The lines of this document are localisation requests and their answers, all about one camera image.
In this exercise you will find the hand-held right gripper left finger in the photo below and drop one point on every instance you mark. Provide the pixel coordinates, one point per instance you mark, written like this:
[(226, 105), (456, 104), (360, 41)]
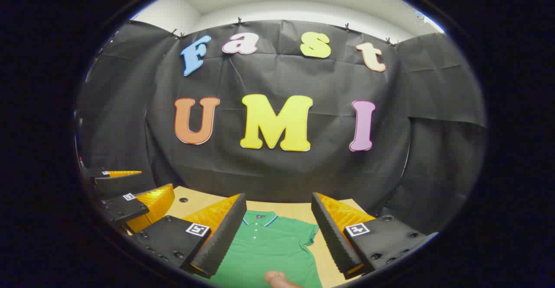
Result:
[(225, 236)]

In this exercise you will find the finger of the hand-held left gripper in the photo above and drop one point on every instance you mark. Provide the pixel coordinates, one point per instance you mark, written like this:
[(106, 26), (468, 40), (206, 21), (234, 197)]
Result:
[(125, 207), (121, 184)]

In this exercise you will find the green T-shirt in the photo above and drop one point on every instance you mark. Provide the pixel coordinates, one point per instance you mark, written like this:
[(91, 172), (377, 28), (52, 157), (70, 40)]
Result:
[(269, 249)]

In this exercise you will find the black backdrop cloth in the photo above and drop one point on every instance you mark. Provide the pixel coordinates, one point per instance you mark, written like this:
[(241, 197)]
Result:
[(303, 179)]

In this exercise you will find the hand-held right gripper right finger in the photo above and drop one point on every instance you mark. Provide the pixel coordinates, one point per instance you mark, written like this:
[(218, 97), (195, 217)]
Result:
[(331, 236)]

